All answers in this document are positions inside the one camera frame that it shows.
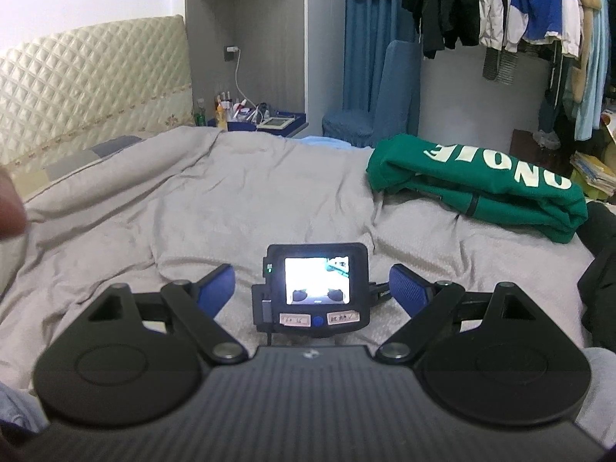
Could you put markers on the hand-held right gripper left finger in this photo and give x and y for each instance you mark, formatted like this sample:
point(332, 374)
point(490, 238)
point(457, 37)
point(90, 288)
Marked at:
point(216, 288)

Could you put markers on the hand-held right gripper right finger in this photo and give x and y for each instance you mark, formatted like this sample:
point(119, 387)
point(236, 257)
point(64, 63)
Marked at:
point(409, 291)

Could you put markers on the green sweatshirt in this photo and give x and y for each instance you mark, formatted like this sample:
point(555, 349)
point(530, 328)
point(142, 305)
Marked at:
point(481, 187)

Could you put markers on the person's left hand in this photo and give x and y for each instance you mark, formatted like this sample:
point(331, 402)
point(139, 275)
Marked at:
point(10, 207)

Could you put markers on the grey duvet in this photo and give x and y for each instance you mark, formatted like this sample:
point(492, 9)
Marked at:
point(240, 192)

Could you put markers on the light blue cloth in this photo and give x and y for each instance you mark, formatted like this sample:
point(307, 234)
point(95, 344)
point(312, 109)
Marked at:
point(332, 142)

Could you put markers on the blue bedside table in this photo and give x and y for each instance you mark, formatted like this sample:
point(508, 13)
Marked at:
point(294, 128)

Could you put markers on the white tablet device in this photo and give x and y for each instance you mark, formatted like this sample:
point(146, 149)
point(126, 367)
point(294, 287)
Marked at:
point(275, 122)

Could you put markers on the row of cosmetic bottles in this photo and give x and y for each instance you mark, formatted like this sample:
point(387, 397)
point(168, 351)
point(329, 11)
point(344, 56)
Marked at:
point(221, 113)

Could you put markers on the pastel patchwork pillow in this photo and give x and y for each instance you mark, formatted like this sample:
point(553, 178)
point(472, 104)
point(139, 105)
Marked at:
point(106, 149)

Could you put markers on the blue covered chair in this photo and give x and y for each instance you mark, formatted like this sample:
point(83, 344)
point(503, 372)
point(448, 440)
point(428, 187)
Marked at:
point(390, 96)

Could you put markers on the brown box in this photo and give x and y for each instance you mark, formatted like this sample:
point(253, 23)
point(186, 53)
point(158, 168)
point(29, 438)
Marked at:
point(524, 147)

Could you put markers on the black garment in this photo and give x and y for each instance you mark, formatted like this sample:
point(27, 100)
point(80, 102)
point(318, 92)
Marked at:
point(601, 298)

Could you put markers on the blue curtain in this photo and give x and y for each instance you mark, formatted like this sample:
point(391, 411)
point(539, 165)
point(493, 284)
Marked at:
point(365, 57)

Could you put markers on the person's grey trouser leg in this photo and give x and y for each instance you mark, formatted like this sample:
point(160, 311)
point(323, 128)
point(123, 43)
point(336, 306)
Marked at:
point(601, 394)

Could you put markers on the stack of books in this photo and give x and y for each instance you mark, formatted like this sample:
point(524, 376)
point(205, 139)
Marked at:
point(592, 168)

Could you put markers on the hanging blue jeans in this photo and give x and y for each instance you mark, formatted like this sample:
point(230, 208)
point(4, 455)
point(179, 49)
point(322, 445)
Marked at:
point(548, 115)

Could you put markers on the cream quilted headboard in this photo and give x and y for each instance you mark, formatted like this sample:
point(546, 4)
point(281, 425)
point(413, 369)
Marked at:
point(96, 86)

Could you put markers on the person's blue clothing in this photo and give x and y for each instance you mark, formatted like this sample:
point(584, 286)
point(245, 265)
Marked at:
point(17, 414)

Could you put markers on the striped hanging shirt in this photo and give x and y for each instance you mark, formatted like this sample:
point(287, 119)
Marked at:
point(500, 65)

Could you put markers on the polka dot bag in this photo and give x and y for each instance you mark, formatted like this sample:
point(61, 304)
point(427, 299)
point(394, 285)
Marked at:
point(610, 127)

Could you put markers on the black hanging jacket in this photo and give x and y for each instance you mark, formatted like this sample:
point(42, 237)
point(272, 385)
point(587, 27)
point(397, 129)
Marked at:
point(442, 9)

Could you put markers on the light blue hanging garment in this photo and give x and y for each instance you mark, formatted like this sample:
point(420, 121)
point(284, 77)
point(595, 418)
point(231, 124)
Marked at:
point(594, 82)

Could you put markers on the white hanging jacket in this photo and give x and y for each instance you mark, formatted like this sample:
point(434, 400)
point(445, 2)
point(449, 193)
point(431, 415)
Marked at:
point(493, 19)

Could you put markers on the blue and white jersey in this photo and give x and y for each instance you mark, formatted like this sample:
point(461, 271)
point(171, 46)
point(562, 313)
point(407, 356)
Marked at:
point(539, 0)

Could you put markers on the dark hanging garment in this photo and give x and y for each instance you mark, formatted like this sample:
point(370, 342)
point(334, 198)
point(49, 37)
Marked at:
point(611, 33)

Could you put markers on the white wall charger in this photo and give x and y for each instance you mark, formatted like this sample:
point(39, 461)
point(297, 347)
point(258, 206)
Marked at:
point(231, 53)

